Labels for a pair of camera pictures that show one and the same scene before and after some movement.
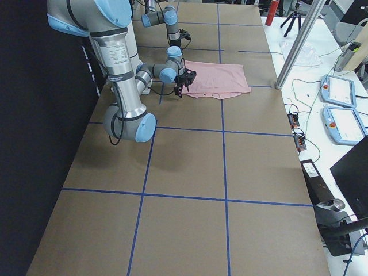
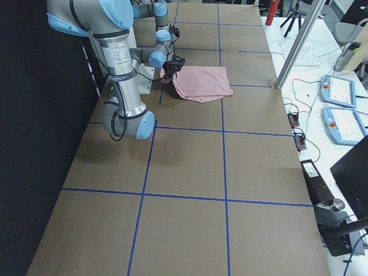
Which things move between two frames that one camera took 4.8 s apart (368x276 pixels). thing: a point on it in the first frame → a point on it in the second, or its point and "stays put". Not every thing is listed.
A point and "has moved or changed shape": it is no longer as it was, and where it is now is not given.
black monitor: (351, 172) stays put
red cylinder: (272, 11) stays put
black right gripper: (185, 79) → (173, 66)
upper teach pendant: (338, 91) stays put
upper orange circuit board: (294, 120) stays put
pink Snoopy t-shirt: (216, 80) has moved or changed shape
